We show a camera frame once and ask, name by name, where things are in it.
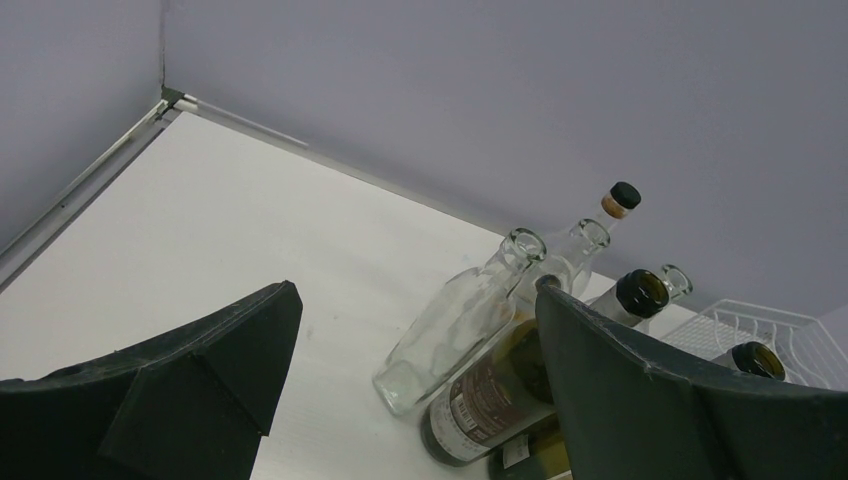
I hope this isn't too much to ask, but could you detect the white wire wine rack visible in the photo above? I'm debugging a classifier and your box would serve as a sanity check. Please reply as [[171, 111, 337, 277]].
[[650, 300, 847, 391]]

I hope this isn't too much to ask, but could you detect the dark green wine bottle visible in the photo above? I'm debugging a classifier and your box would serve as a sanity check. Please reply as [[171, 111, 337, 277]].
[[420, 269, 672, 467]]

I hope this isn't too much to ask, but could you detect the clear slim glass bottle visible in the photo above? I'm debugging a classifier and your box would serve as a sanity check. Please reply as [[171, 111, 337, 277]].
[[635, 264, 694, 334]]

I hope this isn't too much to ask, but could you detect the clear square glass bottle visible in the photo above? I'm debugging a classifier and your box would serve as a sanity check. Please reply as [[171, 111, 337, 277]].
[[372, 227, 547, 417]]

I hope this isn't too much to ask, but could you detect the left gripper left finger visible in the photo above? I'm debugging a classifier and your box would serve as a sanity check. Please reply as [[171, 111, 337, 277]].
[[1, 281, 303, 479]]

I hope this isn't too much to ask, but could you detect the clear round bottle black cap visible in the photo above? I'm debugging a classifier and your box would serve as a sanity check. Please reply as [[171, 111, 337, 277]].
[[549, 181, 643, 240]]

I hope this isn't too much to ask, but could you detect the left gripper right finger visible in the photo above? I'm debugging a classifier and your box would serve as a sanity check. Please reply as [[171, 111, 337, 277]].
[[535, 279, 847, 479]]

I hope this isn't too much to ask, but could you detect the clear tall glass bottle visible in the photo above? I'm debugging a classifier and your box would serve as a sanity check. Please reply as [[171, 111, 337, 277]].
[[514, 218, 610, 308]]

